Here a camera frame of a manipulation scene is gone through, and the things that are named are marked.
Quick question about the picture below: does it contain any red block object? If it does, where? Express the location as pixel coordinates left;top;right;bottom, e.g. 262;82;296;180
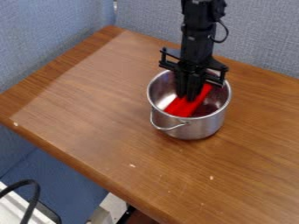
163;84;213;117

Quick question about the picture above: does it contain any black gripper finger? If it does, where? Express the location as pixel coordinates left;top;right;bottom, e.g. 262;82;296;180
175;71;191;97
187;71;206;102

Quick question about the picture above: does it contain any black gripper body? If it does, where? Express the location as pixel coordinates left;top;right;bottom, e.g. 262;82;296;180
159;34;230;86

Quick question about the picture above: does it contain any metal pot with handle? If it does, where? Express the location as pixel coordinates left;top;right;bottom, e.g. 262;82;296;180
147;70;233;140

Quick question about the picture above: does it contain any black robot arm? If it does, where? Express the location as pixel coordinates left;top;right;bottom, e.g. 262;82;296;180
159;0;230;102

